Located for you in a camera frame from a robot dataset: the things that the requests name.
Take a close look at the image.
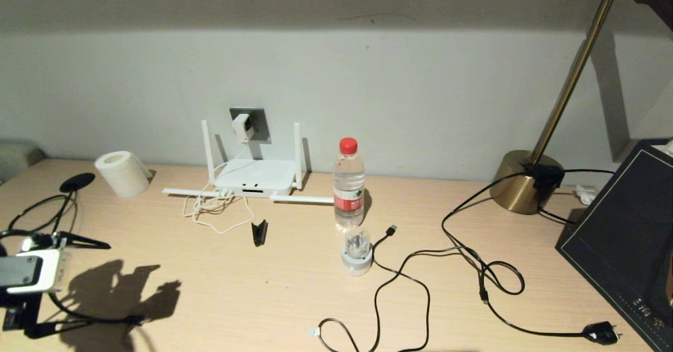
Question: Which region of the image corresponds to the white power adapter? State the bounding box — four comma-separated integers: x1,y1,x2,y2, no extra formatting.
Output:
232,113,255,144

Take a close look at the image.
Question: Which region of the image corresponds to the white charger plug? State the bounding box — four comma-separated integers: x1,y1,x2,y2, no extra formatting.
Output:
0,249,63,295

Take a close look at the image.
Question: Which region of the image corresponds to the white router with antennas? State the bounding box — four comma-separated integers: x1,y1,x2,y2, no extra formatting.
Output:
161,119,334,205

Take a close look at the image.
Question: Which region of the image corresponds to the black oval pad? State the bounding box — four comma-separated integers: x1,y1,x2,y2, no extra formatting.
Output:
59,173,97,194

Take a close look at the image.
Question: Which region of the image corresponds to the white tape roll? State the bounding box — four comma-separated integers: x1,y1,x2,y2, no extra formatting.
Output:
94,151,151,199

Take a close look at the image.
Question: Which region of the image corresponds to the grey cushion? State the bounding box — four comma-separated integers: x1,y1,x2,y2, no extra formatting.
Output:
0,140,45,183

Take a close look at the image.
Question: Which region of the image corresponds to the small black clip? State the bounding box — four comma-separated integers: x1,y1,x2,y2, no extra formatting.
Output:
251,219,269,247

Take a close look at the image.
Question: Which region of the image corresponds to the red capped water bottle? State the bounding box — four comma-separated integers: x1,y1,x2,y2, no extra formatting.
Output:
332,137,365,230

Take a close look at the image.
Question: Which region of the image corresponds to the clear dome grey base gadget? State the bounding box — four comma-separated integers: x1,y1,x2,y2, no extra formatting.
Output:
341,227,374,276

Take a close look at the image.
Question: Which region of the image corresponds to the gold desk lamp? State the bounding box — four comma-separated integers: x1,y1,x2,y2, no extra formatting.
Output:
490,0,673,215

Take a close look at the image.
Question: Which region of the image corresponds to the black box on lamp base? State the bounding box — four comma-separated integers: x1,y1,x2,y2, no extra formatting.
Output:
523,164,566,190

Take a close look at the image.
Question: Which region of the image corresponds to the crumpled white tissue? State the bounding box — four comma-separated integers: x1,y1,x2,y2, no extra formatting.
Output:
575,185,598,206

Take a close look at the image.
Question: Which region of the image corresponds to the grey wall socket plate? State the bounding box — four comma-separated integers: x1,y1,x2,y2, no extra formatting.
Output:
229,108,271,144

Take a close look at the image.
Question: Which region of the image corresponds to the black cable with white tip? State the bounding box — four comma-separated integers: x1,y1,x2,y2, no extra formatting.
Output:
308,318,363,352

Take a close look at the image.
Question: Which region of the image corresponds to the black USB cable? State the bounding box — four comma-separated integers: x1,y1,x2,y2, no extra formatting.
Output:
370,225,491,352

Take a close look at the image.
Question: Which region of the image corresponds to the thin black lamp cable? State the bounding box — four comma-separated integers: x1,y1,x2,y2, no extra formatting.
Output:
537,168,617,226

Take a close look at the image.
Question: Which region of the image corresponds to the black two-pin power cable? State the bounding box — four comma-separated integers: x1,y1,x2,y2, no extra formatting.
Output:
442,170,624,346

